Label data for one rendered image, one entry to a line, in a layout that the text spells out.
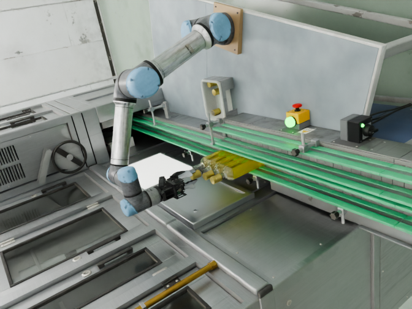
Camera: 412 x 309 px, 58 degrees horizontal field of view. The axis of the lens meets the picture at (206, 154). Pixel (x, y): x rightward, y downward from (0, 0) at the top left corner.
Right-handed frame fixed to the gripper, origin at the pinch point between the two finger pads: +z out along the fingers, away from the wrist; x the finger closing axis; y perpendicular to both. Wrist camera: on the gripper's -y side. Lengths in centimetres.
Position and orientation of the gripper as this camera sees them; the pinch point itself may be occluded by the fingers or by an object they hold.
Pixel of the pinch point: (192, 176)
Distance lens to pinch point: 168.9
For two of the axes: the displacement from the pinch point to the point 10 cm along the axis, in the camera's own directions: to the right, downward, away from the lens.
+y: 5.7, 2.0, -8.0
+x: -1.7, -9.2, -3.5
